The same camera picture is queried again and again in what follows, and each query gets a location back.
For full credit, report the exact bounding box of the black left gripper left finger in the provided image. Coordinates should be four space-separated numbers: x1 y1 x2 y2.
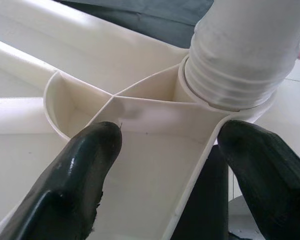
0 121 123 240

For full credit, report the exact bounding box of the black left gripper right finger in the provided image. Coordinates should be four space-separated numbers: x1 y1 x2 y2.
217 119 300 240

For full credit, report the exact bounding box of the white plastic table top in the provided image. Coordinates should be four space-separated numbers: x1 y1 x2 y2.
0 0 278 240

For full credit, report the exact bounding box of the white plastic table leg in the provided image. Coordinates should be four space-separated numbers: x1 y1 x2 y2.
178 0 300 112

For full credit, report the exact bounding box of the black table cloth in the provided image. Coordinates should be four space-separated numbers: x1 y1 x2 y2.
57 0 231 240

